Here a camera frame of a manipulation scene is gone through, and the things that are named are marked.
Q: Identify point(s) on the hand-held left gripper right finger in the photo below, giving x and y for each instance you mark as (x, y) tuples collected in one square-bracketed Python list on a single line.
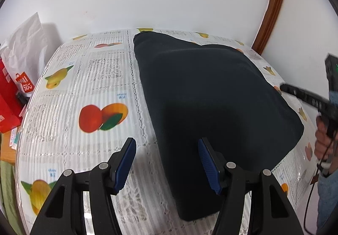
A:
[(208, 163)]

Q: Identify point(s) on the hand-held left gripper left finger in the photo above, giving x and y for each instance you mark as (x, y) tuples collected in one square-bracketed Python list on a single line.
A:
[(125, 163)]

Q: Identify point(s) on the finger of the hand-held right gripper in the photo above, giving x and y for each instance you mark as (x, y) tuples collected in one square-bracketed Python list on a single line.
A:
[(303, 94)]

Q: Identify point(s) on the black t-shirt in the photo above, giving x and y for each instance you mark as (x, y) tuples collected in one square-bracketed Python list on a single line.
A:
[(206, 97)]

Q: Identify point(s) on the person's right hand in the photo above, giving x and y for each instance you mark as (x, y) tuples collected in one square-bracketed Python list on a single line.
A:
[(320, 139)]

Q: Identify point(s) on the fruit print tablecloth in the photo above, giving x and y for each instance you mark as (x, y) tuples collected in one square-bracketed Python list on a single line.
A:
[(87, 84)]

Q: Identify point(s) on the person's blue jeans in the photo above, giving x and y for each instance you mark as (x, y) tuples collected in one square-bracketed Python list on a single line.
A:
[(327, 198)]

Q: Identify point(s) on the brown cardboard box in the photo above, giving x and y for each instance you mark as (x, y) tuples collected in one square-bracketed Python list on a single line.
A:
[(8, 147)]

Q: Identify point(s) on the green cloth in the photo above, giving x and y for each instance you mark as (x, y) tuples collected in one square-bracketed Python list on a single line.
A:
[(9, 198)]

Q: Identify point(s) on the red shopping bag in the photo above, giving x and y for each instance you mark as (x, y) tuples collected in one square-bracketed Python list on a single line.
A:
[(8, 102)]

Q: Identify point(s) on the white plastic bag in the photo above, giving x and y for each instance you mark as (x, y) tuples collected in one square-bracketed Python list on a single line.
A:
[(23, 44)]

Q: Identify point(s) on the brown wooden door frame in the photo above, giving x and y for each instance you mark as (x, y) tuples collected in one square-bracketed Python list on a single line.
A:
[(274, 7)]

